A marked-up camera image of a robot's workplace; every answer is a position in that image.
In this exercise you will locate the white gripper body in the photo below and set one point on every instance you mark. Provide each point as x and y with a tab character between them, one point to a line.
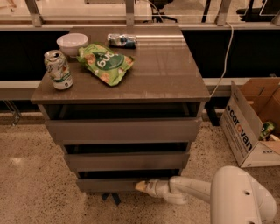
153	187

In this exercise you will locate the grey bottom drawer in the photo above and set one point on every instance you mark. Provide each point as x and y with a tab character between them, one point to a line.
119	181

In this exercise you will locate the grey drawer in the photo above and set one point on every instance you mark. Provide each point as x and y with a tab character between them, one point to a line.
123	123
126	156
119	181

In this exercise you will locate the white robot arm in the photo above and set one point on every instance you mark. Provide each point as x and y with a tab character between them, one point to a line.
235	197

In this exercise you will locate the grey drawer cabinet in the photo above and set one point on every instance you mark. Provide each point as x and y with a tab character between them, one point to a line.
164	72

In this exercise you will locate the grey middle drawer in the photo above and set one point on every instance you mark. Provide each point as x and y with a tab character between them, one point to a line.
126	156

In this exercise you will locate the grey top drawer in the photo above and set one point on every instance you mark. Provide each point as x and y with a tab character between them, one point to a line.
123	123

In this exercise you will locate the blue tape cross marker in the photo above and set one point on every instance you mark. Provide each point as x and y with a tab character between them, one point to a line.
114	195

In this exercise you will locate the green chip bag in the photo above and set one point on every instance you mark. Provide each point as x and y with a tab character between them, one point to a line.
107	65

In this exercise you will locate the green can in box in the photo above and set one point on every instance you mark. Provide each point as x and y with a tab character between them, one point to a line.
267	128

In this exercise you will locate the white cardboard box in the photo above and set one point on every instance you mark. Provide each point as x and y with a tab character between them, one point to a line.
250	105

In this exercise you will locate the crushed blue silver can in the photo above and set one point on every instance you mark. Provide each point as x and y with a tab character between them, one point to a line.
122	40

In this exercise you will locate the green white soda can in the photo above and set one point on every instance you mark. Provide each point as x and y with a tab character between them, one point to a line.
58	69

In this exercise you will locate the white bowl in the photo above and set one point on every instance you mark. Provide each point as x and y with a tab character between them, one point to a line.
70	43

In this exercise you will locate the black office chair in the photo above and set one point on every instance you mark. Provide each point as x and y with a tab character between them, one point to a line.
157	6

